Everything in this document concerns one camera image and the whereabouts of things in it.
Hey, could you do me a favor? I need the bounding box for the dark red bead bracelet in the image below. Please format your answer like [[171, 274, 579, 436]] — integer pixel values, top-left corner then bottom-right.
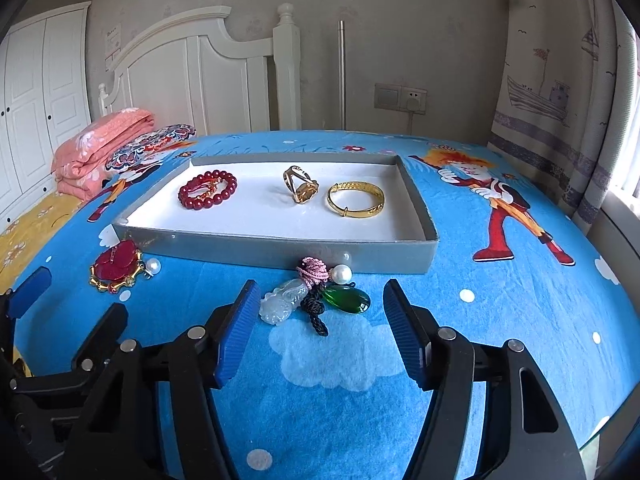
[[177, 168, 240, 212]]

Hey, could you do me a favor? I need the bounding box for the gold interlocking ring ornament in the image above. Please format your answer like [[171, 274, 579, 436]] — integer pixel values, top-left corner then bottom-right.
[[283, 166, 319, 205]]

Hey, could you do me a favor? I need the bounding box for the yellow floral bedsheet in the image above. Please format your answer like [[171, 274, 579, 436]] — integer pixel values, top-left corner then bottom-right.
[[0, 193, 82, 292]]

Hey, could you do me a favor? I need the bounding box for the red flat pendant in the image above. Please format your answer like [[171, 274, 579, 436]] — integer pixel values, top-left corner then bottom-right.
[[93, 240, 139, 282]]

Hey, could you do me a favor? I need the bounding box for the white pearl bead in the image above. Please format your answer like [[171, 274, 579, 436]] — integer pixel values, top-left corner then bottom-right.
[[145, 258, 162, 276], [329, 264, 352, 285]]

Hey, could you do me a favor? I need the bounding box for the folded pink floral quilt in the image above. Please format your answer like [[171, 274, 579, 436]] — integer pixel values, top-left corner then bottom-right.
[[51, 107, 154, 202]]

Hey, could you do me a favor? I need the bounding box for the patterned round cushion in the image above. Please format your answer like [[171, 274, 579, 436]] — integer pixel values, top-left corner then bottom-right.
[[105, 124, 196, 172]]

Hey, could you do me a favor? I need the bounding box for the blue cartoon print tablecloth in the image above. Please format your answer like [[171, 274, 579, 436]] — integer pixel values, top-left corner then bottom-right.
[[15, 131, 639, 479]]

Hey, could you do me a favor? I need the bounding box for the green glass pendant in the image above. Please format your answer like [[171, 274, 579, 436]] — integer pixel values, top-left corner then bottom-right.
[[321, 283, 371, 314]]

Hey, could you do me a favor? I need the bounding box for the white wardrobe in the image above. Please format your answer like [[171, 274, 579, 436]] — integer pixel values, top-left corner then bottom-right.
[[1, 1, 91, 230]]

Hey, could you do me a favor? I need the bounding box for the grey shallow cardboard tray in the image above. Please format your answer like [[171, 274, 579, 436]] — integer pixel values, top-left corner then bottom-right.
[[112, 153, 439, 274]]

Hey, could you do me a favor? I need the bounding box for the white wooden headboard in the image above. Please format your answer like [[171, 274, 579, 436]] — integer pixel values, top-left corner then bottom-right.
[[99, 3, 302, 136]]

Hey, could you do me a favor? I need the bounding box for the ship print curtain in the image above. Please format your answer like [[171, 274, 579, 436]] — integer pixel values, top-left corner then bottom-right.
[[488, 0, 638, 232]]

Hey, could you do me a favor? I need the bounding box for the white charger plug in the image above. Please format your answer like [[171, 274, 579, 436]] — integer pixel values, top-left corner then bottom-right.
[[405, 92, 426, 115]]

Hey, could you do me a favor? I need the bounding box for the silver metal pole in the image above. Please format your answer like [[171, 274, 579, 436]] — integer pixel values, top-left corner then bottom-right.
[[337, 20, 347, 130]]

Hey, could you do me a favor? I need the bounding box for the gold bamboo-link bracelet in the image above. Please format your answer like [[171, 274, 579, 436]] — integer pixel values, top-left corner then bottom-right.
[[88, 251, 148, 295]]

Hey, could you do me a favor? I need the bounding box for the white jade pendant pink cord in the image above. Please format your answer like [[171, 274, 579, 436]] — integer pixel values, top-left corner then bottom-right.
[[258, 256, 331, 338]]

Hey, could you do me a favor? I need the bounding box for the paper notice on wall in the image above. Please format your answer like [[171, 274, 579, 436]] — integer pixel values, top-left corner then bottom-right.
[[104, 23, 122, 72]]

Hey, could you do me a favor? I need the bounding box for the grey wall socket panel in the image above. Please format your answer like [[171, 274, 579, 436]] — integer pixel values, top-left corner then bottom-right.
[[374, 84, 427, 113]]

